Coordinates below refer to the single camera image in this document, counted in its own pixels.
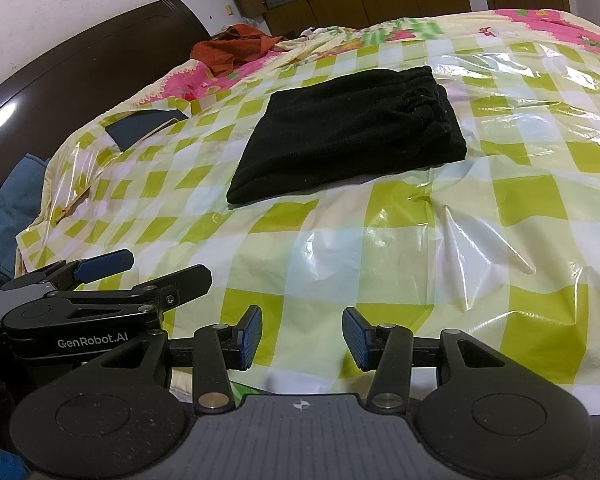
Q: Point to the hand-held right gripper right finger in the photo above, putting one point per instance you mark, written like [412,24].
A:
[357,337]

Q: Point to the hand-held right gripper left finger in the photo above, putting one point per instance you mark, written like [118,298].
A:
[250,335]

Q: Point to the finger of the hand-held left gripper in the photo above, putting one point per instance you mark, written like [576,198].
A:
[105,262]
[180,285]

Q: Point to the black pants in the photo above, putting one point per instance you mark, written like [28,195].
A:
[345,135]

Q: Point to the blue pillow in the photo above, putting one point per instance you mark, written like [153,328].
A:
[10,210]

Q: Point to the dark blue cushion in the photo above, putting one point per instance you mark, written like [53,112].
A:
[135,127]

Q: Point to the bright blue cloth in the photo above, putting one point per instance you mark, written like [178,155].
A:
[0,465]

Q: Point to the green checkered plastic sheet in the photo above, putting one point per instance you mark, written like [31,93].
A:
[505,240]

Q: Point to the dark wooden headboard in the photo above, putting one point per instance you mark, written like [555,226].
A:
[80,75]

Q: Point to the red-brown garment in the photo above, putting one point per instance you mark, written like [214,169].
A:
[230,50]

